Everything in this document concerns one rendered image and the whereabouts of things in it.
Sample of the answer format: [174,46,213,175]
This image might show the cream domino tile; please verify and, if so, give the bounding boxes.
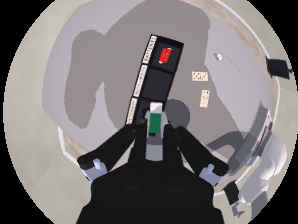
[191,72,208,81]
[199,90,209,107]

